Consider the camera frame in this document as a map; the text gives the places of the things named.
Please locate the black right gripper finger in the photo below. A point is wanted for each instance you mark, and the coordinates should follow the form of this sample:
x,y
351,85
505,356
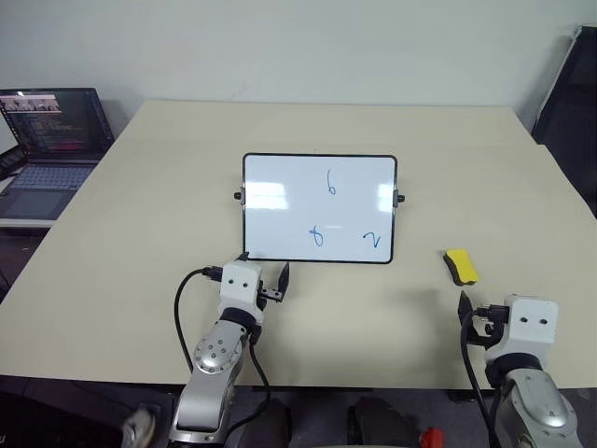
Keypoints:
x,y
465,305

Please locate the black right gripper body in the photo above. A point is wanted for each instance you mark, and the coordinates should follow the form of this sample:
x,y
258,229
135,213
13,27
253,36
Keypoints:
x,y
480,333

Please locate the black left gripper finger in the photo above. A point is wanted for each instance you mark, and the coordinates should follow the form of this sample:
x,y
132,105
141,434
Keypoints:
x,y
243,256
284,279

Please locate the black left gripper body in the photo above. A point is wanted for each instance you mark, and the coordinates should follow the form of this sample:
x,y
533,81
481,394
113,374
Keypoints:
x,y
272,294

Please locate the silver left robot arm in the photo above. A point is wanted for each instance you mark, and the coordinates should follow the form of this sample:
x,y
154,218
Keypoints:
x,y
215,354

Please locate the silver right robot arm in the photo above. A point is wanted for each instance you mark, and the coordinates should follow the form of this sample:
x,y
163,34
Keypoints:
x,y
536,401

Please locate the yellow and black eraser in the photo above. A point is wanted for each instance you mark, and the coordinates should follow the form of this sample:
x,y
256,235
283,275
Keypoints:
x,y
461,263

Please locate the black-framed small whiteboard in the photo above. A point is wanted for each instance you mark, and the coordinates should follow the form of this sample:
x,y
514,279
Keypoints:
x,y
317,205

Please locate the small red object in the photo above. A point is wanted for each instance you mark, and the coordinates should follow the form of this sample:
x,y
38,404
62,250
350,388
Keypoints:
x,y
432,438

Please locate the dark rounded shape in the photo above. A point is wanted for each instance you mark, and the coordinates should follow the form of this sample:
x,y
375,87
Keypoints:
x,y
380,422

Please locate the blurred grey-white object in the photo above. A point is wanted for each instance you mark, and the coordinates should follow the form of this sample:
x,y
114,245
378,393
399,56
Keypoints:
x,y
139,425

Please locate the open grey laptop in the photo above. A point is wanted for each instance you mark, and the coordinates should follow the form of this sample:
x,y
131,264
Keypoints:
x,y
51,154

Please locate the black stand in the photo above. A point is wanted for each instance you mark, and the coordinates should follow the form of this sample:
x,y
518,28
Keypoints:
x,y
569,112

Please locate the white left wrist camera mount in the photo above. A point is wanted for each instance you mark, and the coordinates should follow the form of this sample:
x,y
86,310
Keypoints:
x,y
239,284

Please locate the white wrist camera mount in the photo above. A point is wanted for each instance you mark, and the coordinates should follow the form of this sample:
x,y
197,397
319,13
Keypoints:
x,y
527,326
239,284

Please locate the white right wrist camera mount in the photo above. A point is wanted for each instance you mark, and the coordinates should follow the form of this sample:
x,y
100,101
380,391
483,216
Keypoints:
x,y
527,326

